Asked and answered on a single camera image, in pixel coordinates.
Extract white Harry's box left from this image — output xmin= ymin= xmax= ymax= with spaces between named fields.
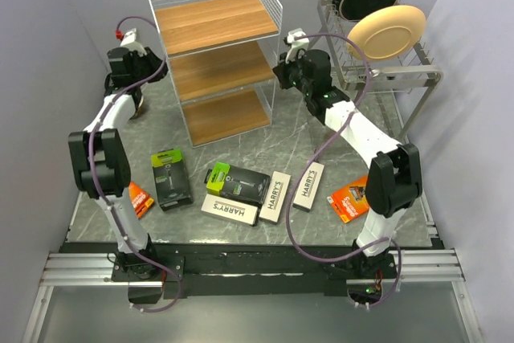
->
xmin=201 ymin=194 xmax=258 ymax=227

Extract white harry's box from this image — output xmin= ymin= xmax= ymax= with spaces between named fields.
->
xmin=201 ymin=194 xmax=258 ymax=227
xmin=259 ymin=171 xmax=291 ymax=224
xmin=292 ymin=162 xmax=324 ymax=212

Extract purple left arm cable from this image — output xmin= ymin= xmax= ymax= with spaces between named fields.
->
xmin=88 ymin=16 xmax=186 ymax=315

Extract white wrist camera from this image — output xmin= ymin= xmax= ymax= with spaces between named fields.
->
xmin=120 ymin=28 xmax=145 ymax=56
xmin=284 ymin=28 xmax=309 ymax=63

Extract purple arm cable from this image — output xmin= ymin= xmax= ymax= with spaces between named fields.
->
xmin=284 ymin=31 xmax=402 ymax=310
xmin=88 ymin=16 xmax=186 ymax=315

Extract orange gillette pack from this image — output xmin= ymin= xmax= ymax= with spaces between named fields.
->
xmin=128 ymin=182 xmax=155 ymax=218
xmin=327 ymin=175 xmax=369 ymax=223

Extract orange Gillette pack left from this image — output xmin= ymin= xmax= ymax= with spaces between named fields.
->
xmin=128 ymin=182 xmax=155 ymax=218

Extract orange Gillette pack right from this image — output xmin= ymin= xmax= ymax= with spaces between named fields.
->
xmin=327 ymin=175 xmax=369 ymax=223

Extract white Harry's box middle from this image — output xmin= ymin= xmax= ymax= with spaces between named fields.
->
xmin=259 ymin=171 xmax=291 ymax=224

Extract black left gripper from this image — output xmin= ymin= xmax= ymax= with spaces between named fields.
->
xmin=132 ymin=47 xmax=172 ymax=84

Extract beige plate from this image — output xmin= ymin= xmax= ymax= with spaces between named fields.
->
xmin=346 ymin=5 xmax=426 ymax=61

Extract white Harry's box right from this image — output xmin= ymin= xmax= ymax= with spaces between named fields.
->
xmin=292 ymin=162 xmax=324 ymax=212

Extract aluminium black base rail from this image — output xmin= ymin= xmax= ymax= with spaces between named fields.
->
xmin=19 ymin=244 xmax=487 ymax=343

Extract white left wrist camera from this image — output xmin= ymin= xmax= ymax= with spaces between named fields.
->
xmin=120 ymin=28 xmax=145 ymax=56

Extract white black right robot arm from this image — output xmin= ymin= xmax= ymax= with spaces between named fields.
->
xmin=273 ymin=49 xmax=422 ymax=278

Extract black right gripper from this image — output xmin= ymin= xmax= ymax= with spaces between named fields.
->
xmin=274 ymin=49 xmax=313 ymax=96

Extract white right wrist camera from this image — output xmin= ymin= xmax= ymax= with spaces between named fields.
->
xmin=284 ymin=28 xmax=309 ymax=63

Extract Gillette Labs razor box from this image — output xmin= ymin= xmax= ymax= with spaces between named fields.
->
xmin=204 ymin=161 xmax=271 ymax=207
xmin=151 ymin=148 xmax=194 ymax=211

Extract metal dish rack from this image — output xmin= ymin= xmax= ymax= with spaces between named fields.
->
xmin=317 ymin=0 xmax=443 ymax=140

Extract white wire wooden shelf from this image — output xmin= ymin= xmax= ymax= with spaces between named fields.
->
xmin=148 ymin=0 xmax=283 ymax=147

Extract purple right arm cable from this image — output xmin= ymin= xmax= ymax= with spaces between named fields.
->
xmin=284 ymin=31 xmax=402 ymax=310

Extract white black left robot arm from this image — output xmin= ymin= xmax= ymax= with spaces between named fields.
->
xmin=67 ymin=46 xmax=167 ymax=280

